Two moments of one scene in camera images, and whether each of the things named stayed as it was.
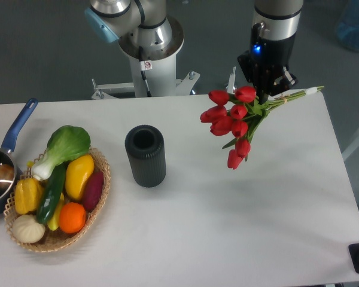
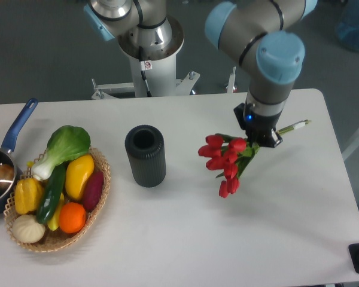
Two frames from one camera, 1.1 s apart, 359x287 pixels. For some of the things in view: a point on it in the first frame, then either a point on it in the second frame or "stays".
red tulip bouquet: (237, 113) -> (231, 154)
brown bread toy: (1, 176) stays
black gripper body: (265, 65) -> (258, 128)
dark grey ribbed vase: (145, 146) stays
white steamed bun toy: (26, 229) stays
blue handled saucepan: (2, 166) stays
